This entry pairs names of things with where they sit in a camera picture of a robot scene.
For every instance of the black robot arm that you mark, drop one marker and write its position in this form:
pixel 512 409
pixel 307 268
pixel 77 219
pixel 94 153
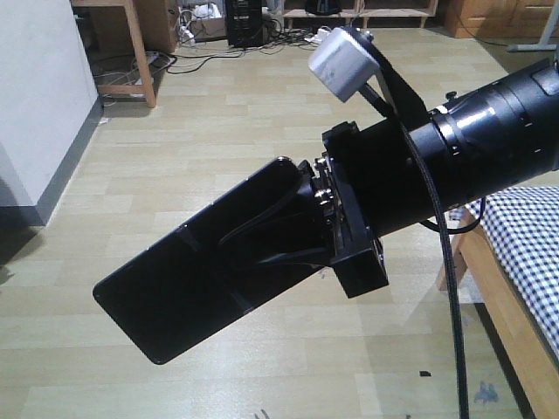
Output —
pixel 492 138

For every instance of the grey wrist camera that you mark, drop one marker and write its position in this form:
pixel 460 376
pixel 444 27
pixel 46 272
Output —
pixel 343 62

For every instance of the wooden bed frame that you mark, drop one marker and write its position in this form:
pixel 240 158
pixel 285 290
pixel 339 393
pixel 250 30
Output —
pixel 530 353

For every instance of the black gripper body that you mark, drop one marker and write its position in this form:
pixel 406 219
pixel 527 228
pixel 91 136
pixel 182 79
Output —
pixel 372 187

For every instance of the checkered bed sheet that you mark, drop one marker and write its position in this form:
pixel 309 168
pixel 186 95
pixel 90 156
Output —
pixel 521 224

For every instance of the black computer tower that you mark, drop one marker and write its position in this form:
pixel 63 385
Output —
pixel 244 23

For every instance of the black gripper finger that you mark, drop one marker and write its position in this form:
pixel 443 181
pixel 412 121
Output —
pixel 292 230

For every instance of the wooden drawer cabinet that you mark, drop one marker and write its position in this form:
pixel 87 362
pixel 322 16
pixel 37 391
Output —
pixel 497 19

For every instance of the black smartphone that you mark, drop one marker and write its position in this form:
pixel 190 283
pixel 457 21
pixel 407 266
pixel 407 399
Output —
pixel 181 290

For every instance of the wooden shelf unit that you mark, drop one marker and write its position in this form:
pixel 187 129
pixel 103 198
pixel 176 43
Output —
pixel 136 27

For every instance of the white power strip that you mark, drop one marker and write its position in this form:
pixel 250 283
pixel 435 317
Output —
pixel 151 57

